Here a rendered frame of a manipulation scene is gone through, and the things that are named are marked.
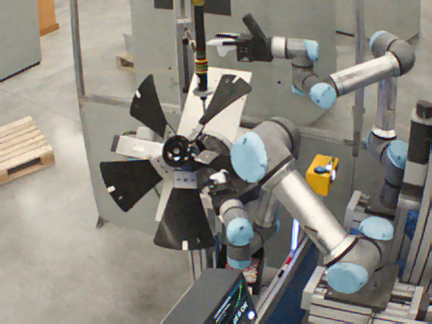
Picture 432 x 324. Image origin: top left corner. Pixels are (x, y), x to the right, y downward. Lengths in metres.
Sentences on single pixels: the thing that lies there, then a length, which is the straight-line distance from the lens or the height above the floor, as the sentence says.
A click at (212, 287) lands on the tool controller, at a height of 1.24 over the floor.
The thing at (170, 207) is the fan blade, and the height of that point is 1.06.
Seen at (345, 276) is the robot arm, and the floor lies 1.23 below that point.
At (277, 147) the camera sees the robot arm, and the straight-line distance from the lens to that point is 1.32.
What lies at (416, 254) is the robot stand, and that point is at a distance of 1.67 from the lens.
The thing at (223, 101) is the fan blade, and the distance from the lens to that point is 1.90.
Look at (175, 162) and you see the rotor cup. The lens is 1.88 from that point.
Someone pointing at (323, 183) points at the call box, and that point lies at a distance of 2.03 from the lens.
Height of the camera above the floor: 2.13
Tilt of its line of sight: 30 degrees down
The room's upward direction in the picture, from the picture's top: 3 degrees counter-clockwise
